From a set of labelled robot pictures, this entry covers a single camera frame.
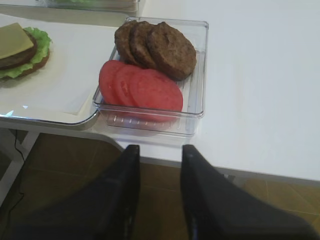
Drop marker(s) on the left red tomato slice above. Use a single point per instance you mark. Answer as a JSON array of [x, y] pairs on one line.
[[106, 76]]

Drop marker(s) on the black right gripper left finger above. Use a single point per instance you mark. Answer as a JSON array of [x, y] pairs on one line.
[[102, 209]]

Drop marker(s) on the red tomato slice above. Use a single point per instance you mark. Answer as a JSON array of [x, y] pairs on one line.
[[150, 89], [106, 76], [122, 81]]

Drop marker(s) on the left brown meat patty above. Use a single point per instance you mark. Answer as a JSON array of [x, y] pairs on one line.
[[121, 40]]

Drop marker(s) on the brown meat patty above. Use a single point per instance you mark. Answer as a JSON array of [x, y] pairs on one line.
[[121, 40], [172, 52], [138, 44]]

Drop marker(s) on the bottom bun half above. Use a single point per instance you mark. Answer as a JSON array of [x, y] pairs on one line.
[[29, 71]]

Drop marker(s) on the right brown meat patty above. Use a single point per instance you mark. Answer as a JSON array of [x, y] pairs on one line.
[[172, 52]]

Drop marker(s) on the clear lettuce and cheese box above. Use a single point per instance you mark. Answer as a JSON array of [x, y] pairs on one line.
[[124, 6]]

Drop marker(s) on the white table leg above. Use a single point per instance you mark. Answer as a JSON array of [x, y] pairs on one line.
[[16, 145]]

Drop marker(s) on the green lettuce leaf on burger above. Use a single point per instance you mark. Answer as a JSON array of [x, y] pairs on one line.
[[43, 47]]

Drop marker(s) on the right red tomato slice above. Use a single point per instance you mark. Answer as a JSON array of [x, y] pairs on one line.
[[150, 89]]

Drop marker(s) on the white paper sheet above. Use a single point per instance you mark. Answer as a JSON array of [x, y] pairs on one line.
[[77, 53]]

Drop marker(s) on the middle red tomato slice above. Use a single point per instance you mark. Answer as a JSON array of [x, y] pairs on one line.
[[122, 81]]

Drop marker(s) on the yellow cheese slice on burger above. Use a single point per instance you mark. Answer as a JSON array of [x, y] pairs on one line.
[[13, 40]]

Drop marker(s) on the brown patty on burger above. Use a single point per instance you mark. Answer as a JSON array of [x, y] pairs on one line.
[[21, 57]]

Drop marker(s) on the middle brown meat patty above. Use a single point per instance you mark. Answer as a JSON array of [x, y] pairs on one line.
[[138, 44]]

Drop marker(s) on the white serving tray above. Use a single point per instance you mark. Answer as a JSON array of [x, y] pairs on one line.
[[41, 117]]

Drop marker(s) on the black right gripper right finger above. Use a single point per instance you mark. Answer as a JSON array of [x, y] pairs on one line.
[[217, 209]]

